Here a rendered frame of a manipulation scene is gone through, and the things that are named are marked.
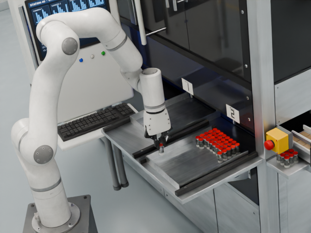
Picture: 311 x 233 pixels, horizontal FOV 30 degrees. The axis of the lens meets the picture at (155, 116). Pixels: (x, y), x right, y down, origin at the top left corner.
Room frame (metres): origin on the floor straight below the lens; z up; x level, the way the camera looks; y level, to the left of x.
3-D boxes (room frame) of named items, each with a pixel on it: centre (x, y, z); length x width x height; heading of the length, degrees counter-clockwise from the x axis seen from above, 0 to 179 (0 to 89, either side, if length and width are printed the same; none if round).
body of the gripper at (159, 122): (1.98, 0.00, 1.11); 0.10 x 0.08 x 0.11; 110
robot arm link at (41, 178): (1.80, 0.46, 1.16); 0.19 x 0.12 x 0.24; 25
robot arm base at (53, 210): (1.77, 0.44, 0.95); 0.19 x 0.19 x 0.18
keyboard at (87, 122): (2.56, 0.30, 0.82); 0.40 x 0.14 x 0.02; 111
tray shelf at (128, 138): (2.16, -0.10, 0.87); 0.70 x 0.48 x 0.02; 27
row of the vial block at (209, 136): (2.04, -0.24, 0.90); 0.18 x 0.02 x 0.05; 26
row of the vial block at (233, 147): (2.05, -0.26, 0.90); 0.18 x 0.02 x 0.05; 26
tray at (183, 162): (1.99, -0.14, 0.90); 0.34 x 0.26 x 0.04; 116
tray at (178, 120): (2.34, -0.09, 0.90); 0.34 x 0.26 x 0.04; 117
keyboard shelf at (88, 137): (2.58, 0.31, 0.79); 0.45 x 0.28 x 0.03; 111
